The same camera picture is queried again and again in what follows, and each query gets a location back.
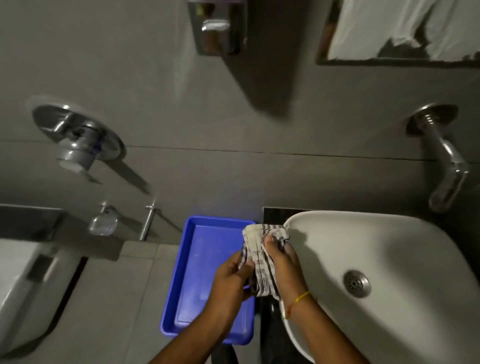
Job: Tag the person's left hand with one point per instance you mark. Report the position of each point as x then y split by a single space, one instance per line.
229 279

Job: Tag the person's right hand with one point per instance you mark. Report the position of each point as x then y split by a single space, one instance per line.
285 273

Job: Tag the person's right thumb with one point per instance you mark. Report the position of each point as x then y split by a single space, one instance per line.
271 248

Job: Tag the person's left thumb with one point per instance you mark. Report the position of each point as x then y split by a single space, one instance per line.
245 270

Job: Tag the white striped cloth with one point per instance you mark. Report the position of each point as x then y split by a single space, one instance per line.
262 258

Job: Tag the person's left forearm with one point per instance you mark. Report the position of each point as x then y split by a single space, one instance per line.
187 337

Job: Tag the person's right forearm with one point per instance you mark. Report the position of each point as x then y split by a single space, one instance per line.
322 333

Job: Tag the blue plastic tray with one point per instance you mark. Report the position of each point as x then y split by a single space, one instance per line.
204 270

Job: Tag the metal sink drain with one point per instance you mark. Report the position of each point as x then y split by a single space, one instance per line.
357 284

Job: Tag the white ceramic sink basin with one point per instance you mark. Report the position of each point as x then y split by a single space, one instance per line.
390 285

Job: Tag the chrome health faucet sprayer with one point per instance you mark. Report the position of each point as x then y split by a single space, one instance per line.
103 222

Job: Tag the chrome flush valve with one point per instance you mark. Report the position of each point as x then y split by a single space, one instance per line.
77 137

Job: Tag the white toilet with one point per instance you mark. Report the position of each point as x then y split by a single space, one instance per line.
28 292

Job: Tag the chrome soap dispenser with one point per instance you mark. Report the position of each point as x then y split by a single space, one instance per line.
217 26

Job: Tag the chrome wall faucet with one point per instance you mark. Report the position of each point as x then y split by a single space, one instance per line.
440 150

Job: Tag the framed wall mirror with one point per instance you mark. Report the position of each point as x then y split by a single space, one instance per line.
399 32

